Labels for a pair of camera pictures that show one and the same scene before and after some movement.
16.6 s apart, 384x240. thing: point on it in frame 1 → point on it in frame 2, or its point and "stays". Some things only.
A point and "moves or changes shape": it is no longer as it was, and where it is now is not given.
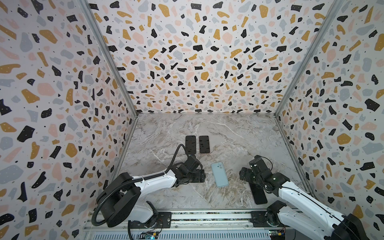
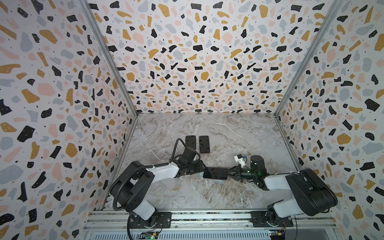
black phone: [258, 193] → [216, 173]
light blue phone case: [220, 174] moves or changes shape
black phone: [204, 144] stays
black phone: [190, 144] stays
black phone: [190, 142] stays
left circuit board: [148, 235] stays
